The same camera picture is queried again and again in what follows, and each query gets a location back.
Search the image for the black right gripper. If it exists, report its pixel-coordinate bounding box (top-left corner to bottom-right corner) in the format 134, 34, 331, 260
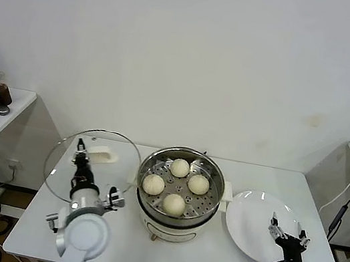
261, 211, 315, 262

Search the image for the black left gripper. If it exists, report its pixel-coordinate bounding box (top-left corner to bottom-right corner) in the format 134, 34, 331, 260
67, 136, 104, 192

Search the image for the glass lid with cream handle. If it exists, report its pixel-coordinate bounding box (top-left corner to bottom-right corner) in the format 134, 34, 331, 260
39, 119, 147, 215

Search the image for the white steamed baozi bun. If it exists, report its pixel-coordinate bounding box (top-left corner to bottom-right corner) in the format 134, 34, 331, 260
140, 172, 167, 198
160, 192, 188, 219
186, 172, 212, 198
168, 156, 192, 180

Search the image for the perforated steel steamer insert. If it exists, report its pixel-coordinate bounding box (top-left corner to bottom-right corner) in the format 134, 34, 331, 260
131, 140, 231, 229

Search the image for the steel steamer pot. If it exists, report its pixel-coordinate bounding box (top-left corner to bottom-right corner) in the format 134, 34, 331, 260
118, 137, 241, 254

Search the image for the white round plate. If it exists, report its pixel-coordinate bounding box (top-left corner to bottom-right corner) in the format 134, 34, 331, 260
217, 185, 313, 262

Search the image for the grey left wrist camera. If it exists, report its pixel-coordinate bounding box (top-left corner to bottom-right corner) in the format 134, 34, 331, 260
103, 186, 128, 213

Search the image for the white wall outlet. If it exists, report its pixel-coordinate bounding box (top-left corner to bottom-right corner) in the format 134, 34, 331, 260
6, 158, 22, 171

